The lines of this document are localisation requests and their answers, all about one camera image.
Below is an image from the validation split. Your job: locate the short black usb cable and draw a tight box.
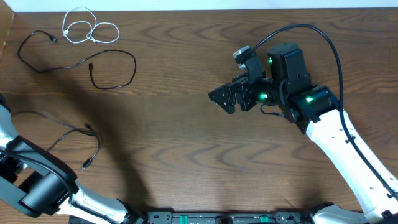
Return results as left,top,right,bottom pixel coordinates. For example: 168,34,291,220
17,30,137,90

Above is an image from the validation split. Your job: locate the white usb cable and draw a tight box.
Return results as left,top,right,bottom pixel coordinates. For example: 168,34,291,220
62,6,121,45

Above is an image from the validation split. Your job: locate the long black usb cable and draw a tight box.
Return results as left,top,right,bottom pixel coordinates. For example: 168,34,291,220
11,110,102,172

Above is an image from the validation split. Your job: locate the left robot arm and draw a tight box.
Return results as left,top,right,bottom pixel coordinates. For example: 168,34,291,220
1,97,147,223

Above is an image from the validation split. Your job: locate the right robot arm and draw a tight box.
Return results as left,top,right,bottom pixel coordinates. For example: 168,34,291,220
208,42,397,223

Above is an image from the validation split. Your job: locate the brown cardboard box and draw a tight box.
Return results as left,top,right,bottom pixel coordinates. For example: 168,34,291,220
0,0,15,58

